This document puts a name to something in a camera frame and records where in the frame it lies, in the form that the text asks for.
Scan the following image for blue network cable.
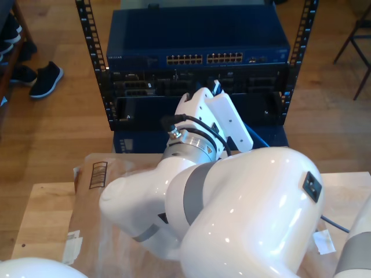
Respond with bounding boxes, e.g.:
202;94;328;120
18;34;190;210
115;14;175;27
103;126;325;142
242;120;272;149

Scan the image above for black rack shelf tray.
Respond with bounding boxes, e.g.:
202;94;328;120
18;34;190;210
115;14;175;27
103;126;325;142
111;92;286;131

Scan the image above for black rack server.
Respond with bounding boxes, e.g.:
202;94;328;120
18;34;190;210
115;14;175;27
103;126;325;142
108;68;290;96

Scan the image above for dark sneaker white sole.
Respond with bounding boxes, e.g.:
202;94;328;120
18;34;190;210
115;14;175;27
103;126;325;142
28;60;64;100
0;13;23;45
10;64;38;87
0;40;14;56

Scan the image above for dark shoe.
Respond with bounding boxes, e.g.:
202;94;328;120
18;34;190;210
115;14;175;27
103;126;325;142
16;40;38;62

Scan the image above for white shipping label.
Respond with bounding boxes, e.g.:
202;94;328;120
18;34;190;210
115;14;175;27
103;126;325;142
61;229;84;266

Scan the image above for short white tape piece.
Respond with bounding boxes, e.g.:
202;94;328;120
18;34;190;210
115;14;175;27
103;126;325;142
312;229;336;256

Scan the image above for wooden shoe rack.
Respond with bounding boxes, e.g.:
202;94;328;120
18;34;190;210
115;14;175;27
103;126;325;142
0;0;33;102

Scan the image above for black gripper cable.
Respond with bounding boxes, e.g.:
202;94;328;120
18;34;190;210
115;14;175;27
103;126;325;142
161;114;233;159

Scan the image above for blue network switch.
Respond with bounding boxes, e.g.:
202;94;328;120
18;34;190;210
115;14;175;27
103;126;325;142
106;5;292;70

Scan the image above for black open rack frame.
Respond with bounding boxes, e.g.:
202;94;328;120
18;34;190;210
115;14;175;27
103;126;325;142
74;0;319;131

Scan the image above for black camera cable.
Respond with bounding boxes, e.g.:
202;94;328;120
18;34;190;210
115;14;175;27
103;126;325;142
319;213;352;234

